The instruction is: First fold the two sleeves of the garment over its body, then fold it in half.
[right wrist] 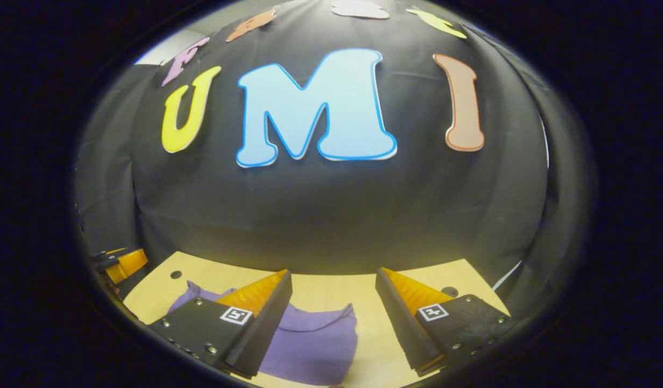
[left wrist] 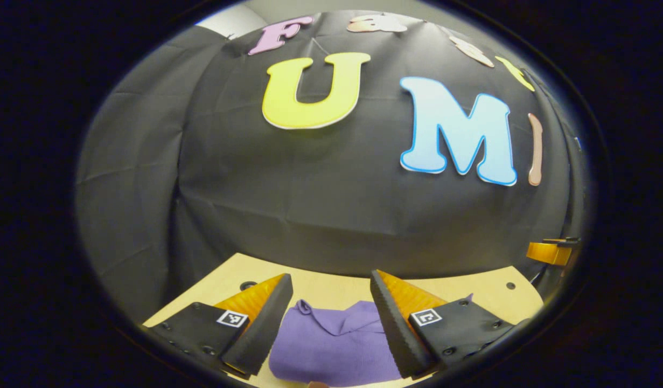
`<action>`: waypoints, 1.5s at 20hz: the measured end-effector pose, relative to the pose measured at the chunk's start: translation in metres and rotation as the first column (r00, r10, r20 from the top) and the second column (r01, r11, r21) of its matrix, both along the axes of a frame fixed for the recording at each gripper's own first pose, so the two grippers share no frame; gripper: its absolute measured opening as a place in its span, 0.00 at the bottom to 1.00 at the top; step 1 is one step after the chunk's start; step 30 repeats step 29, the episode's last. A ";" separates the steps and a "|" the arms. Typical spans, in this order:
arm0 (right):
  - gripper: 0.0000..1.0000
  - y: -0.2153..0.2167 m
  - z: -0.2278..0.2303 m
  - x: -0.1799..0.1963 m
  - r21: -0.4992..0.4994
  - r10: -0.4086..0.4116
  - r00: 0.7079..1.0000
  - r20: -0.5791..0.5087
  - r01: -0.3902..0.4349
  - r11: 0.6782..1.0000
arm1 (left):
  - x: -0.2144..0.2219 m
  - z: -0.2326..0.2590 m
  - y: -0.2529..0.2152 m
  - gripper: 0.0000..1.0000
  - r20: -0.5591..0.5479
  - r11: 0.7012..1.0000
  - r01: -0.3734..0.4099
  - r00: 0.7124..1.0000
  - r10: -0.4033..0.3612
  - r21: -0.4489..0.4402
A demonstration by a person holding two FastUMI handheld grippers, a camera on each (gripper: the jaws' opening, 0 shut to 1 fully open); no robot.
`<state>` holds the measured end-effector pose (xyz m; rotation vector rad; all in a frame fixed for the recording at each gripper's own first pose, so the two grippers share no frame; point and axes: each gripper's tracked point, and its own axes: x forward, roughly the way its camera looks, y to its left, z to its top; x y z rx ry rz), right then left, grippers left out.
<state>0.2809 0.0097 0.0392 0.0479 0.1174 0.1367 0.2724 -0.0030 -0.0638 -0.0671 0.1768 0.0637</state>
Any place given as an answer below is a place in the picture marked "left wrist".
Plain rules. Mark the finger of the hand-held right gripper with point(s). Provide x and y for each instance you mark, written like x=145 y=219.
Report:
x=546 y=252

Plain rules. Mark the purple shirt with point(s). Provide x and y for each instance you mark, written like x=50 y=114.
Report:
x=331 y=350

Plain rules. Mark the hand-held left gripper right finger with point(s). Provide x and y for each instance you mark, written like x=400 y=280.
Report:
x=396 y=331

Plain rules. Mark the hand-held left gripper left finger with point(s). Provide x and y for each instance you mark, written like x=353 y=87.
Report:
x=261 y=331

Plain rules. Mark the black backdrop cloth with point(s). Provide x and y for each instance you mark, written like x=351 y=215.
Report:
x=336 y=205

